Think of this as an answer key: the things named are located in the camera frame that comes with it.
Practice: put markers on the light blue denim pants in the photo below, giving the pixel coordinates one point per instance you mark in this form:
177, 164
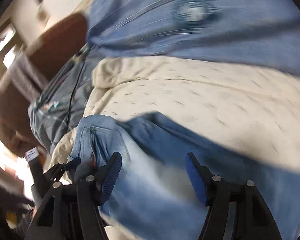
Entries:
152, 180

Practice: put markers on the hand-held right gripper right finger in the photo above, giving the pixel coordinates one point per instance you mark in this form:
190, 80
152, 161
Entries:
196, 178

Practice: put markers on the cream leaf-print blanket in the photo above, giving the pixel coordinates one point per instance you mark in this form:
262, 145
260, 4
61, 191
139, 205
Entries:
190, 92

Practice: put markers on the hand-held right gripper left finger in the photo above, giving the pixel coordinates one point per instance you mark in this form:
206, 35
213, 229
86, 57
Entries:
112, 176

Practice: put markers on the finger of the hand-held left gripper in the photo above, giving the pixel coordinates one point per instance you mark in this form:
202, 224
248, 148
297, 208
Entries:
82, 172
73, 162

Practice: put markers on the grey striped cloth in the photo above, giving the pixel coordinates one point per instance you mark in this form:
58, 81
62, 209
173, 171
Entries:
25, 73

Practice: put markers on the brown wooden headboard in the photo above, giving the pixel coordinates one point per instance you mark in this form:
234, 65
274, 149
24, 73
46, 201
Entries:
57, 45

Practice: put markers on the blue plaid quilt with emblem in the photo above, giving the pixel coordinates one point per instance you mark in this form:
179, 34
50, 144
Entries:
240, 30

